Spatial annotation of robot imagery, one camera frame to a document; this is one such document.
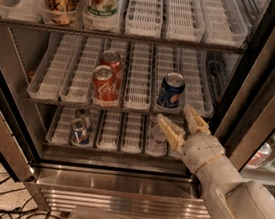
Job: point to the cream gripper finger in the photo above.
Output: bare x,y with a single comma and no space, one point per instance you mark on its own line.
196,124
173,133

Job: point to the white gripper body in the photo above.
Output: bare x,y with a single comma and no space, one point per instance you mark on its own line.
201,148

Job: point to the blue Pepsi can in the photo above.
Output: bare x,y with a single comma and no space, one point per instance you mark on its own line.
172,87

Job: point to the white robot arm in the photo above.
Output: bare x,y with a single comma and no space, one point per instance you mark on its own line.
224,191

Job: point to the red can behind glass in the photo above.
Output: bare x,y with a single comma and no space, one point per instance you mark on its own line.
260,156

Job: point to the front red Coca-Cola can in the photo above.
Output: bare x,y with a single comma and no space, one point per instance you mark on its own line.
105,83

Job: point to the red coca-cola can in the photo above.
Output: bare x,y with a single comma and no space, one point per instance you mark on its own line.
105,83
112,58

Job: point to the front blue silver can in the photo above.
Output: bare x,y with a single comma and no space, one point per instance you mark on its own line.
80,135

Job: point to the blue silver can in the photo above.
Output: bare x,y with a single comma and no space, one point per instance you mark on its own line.
84,113
80,135

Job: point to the rear blue silver can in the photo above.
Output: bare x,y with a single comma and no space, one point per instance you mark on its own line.
84,113

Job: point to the rear red Coca-Cola can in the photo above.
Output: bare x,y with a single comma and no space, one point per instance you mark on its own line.
112,58

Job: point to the clear plastic water bottle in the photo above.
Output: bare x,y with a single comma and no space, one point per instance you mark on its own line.
157,142

